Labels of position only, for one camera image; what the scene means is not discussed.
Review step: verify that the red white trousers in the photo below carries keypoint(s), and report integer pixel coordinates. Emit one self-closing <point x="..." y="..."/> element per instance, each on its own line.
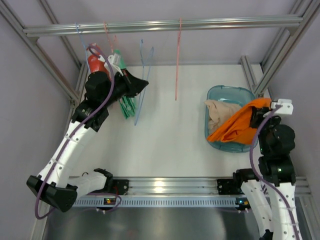
<point x="93" y="62"/>

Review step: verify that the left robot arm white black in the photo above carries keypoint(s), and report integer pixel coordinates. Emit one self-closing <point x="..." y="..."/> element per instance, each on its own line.
<point x="101" y="91"/>

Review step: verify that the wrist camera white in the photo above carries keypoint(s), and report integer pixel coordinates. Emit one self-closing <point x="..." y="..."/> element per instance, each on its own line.
<point x="282" y="107"/>
<point x="114" y="61"/>

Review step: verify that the light blue hanger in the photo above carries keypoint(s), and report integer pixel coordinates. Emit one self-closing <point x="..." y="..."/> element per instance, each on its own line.
<point x="83" y="45"/>

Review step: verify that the light pink hanger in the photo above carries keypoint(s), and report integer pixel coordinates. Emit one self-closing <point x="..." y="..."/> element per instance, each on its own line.
<point x="112" y="41"/>

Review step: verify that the teal plastic bin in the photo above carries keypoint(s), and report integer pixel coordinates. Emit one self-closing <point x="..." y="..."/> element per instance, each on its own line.
<point x="232" y="95"/>

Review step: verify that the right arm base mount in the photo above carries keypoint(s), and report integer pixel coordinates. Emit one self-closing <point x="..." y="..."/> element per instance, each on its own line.
<point x="228" y="186"/>

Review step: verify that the left aluminium frame post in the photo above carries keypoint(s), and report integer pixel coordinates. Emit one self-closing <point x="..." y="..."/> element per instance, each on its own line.
<point x="7" y="12"/>

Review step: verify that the aluminium hanging rail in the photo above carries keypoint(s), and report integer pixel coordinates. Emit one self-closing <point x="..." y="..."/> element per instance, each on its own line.
<point x="271" y="21"/>

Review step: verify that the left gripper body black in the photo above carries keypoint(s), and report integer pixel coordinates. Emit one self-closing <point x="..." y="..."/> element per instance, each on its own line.
<point x="129" y="85"/>

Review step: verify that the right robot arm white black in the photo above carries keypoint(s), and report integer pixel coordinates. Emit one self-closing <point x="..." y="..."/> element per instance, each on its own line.
<point x="270" y="183"/>

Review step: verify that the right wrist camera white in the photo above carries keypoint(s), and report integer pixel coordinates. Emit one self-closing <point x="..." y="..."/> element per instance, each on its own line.
<point x="282" y="107"/>

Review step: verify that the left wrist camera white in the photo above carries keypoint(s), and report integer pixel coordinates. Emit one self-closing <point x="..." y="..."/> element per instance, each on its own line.
<point x="114" y="61"/>

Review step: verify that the beige trousers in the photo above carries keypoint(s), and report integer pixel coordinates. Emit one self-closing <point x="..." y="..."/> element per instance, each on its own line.
<point x="219" y="112"/>

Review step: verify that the orange trousers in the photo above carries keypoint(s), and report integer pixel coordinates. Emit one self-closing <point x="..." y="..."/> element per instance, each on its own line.
<point x="237" y="128"/>

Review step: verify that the slotted cable duct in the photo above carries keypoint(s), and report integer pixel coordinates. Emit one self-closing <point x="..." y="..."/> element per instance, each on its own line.
<point x="158" y="202"/>

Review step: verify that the right aluminium frame post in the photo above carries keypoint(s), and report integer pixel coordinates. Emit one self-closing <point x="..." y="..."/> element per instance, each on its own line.
<point x="308" y="17"/>

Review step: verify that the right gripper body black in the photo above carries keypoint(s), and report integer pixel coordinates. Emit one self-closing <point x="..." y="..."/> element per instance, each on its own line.
<point x="258" y="116"/>

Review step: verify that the aluminium front rail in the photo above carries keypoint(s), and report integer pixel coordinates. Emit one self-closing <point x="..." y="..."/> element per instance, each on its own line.
<point x="160" y="186"/>

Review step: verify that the aluminium frame post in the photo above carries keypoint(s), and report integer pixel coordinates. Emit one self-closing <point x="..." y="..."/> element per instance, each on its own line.
<point x="308" y="17"/>
<point x="7" y="12"/>

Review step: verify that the green patterned trousers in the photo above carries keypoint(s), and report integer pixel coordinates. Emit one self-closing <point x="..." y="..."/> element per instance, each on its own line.
<point x="128" y="105"/>

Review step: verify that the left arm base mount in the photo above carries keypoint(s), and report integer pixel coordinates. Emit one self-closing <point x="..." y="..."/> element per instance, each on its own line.
<point x="116" y="186"/>

